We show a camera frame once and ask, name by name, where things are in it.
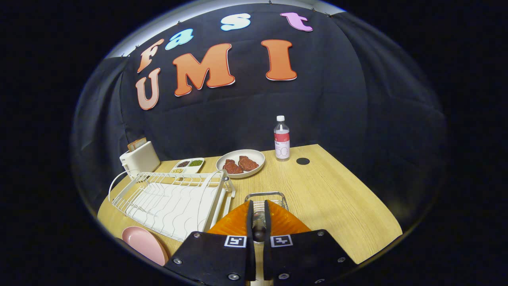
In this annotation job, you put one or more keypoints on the red meat piece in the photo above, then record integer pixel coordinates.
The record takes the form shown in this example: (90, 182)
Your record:
(249, 163)
(232, 167)

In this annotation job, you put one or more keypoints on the white plate with meat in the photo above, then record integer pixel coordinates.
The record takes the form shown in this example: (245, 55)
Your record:
(254, 155)

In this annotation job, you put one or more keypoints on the black backdrop cloth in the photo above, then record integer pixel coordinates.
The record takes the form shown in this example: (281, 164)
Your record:
(357, 99)

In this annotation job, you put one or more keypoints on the white toaster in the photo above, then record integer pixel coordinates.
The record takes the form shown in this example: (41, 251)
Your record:
(141, 161)

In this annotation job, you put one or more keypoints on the brown toast slice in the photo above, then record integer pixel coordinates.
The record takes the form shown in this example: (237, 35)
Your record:
(137, 144)

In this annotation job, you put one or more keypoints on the black round table grommet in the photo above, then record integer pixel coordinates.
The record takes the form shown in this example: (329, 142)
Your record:
(303, 161)

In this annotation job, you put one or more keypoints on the pink plate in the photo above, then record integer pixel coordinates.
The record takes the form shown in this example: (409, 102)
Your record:
(145, 244)

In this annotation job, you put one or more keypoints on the white divided condiment dish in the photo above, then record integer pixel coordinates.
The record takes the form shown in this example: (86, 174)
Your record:
(186, 169)

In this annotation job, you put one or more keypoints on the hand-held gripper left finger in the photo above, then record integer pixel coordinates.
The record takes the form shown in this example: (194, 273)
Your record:
(251, 254)

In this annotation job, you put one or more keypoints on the green herbs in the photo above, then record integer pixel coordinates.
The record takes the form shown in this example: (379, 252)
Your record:
(195, 163)

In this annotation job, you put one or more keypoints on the clear red label water bottle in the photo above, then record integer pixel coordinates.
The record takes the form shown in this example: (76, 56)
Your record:
(281, 139)

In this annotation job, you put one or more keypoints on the dark seeds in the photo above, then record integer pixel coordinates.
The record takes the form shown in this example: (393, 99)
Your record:
(183, 163)

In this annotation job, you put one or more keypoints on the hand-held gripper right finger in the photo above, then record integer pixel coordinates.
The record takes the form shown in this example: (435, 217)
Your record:
(267, 258)

